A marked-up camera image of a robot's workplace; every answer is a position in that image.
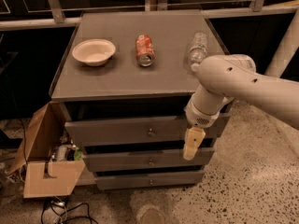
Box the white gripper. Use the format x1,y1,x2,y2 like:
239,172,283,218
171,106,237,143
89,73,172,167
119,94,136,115
183,100,220,161

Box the grey drawer cabinet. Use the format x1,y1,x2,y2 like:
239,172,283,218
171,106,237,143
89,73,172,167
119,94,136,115
51,10,230,182

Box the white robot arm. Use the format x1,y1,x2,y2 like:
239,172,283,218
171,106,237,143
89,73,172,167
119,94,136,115
183,32,299,161

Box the white paper bowl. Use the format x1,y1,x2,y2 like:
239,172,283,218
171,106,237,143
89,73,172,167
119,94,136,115
72,39,116,66

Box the grey drawer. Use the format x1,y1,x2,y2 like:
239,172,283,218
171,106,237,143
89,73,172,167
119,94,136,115
64,112,232,147
83,147,214,172
95,170,204,190

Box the items inside cardboard box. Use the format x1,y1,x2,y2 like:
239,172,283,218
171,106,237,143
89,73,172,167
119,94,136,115
50,134,82,161

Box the grey middle drawer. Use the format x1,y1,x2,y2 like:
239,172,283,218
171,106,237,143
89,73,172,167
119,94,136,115
83,147,214,172

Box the grey top drawer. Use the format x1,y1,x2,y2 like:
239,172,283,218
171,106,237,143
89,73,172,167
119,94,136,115
64,112,232,147

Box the orange soda can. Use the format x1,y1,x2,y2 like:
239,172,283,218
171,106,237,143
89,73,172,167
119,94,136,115
135,35,155,67

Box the open cardboard box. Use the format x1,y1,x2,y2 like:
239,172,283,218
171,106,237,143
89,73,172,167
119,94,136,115
8,102,85,198

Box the black floor cable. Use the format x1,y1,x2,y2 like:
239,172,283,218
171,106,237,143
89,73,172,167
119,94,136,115
40,196,100,224

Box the metal window railing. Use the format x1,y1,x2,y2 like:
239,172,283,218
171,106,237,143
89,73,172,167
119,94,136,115
0,0,299,31

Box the clear plastic water bottle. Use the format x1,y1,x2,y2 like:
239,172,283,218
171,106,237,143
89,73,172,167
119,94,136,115
188,32,207,72

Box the grey bottom drawer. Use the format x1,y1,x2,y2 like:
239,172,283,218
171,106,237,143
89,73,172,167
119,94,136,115
95,170,204,190

